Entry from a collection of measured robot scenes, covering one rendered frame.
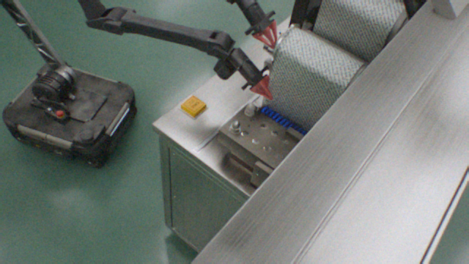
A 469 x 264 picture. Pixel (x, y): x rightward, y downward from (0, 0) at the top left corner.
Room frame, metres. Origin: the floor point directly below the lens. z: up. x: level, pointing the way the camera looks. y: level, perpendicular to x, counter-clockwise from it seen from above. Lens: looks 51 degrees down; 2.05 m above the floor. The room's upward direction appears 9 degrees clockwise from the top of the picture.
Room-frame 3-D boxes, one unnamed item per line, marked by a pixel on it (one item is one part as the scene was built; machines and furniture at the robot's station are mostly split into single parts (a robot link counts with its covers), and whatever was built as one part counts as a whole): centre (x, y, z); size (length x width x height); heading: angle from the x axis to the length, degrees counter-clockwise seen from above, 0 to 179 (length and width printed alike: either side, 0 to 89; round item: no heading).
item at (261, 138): (0.78, -0.17, 1.00); 0.40 x 0.16 x 0.06; 59
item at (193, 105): (1.00, 0.16, 0.91); 0.07 x 0.07 x 0.02; 59
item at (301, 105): (0.91, -0.20, 1.11); 0.23 x 0.01 x 0.18; 59
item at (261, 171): (0.70, -0.13, 0.96); 0.10 x 0.03 x 0.11; 59
